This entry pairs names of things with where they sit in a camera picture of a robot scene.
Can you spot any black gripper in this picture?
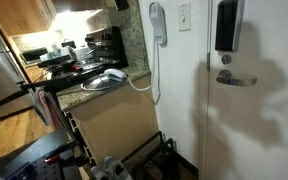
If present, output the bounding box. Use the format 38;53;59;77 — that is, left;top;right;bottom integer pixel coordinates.
114;0;130;11

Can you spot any black coffee maker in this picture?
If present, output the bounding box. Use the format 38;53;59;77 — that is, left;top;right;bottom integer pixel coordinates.
84;25;130;70

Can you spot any white oval object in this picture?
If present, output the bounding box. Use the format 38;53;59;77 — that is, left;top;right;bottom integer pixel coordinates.
103;68;129;80

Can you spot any white plastic container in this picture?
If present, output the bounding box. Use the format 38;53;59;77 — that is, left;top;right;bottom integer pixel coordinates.
39;45;78;63

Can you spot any black flat pan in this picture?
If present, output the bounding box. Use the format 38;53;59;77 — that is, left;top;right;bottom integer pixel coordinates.
36;54;78;69

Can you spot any black electronic door lock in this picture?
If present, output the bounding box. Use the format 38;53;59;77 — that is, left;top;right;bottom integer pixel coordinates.
214;0;246;53

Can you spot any granite topped kitchen counter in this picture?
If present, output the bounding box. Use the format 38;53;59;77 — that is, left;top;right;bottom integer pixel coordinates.
56;64;161;168

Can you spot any silver key cylinder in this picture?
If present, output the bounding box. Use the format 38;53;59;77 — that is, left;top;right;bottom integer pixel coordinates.
221;53;233;66

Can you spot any pink and grey towel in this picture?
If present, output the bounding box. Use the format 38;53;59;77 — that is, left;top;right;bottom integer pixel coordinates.
33;87;64;131

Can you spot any stainless steel refrigerator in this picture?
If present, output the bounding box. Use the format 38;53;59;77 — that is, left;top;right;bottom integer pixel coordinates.
0;19;36;122

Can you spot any black metal shoe rack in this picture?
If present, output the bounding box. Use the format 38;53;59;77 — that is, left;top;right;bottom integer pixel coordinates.
120;130;200;180

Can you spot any grey sneaker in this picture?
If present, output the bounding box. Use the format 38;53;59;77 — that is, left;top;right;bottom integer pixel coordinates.
103;155;134;180
90;165;111;180

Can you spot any brown shoe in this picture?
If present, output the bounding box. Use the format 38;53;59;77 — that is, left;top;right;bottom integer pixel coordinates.
143;161;163;180

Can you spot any black robot table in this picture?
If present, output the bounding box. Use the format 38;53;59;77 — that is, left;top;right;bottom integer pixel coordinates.
0;128;83;180

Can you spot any white door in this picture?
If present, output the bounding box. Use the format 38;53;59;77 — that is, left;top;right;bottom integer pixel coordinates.
198;0;288;180

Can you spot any white wall telephone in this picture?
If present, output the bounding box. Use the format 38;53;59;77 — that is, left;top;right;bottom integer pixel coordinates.
148;1;169;48

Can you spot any white light switch plate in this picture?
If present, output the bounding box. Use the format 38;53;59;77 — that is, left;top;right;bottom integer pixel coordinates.
176;2;193;32

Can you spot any wooden wall cabinet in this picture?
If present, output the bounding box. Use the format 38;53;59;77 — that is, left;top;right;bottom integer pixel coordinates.
0;0;58;37

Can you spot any black camera stand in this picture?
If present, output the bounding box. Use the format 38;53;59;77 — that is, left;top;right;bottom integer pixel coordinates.
0;66;105;168

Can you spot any silver door lever handle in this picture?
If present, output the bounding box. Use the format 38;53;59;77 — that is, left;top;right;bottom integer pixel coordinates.
215;68;258;87

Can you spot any red handled tool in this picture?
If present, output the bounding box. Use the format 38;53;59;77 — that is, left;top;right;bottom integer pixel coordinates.
43;154;62;165

